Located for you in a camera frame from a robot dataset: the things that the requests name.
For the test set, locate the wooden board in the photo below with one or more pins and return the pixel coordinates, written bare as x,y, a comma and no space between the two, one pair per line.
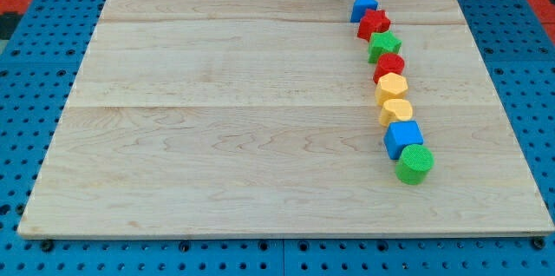
256,119

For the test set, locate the blue triangle block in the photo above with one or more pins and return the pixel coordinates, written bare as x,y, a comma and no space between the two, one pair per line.
360,7

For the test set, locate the yellow heart block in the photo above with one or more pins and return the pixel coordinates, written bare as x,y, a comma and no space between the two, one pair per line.
395,110

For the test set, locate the yellow hexagon block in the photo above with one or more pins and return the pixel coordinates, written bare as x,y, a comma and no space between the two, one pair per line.
390,86

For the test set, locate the blue cube block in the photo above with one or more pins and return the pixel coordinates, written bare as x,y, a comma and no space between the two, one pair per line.
399,135

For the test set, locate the red cylinder block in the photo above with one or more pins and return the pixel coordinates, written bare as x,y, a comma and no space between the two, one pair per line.
388,63

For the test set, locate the green star block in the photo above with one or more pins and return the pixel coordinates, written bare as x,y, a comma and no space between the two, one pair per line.
382,43

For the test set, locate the red star block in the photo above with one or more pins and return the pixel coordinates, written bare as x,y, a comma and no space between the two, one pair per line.
373,21

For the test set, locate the green cylinder block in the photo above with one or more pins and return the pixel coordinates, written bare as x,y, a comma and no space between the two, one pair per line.
414,164

